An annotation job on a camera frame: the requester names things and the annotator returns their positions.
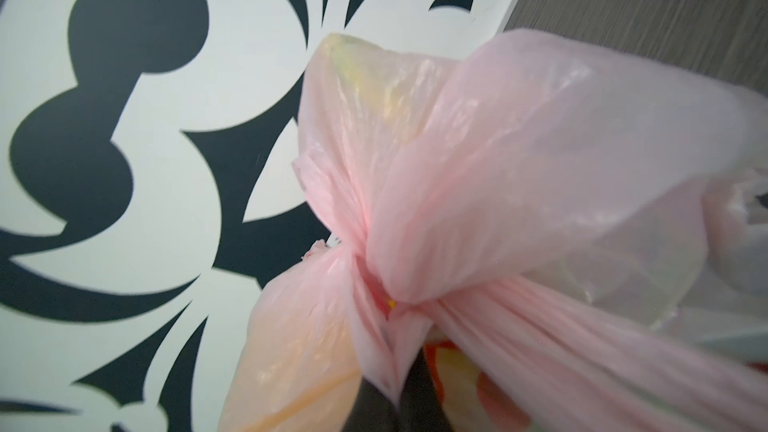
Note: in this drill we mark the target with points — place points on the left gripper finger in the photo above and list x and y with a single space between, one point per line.
418 409

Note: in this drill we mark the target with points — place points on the pink knotted plastic bag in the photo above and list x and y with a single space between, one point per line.
552 223

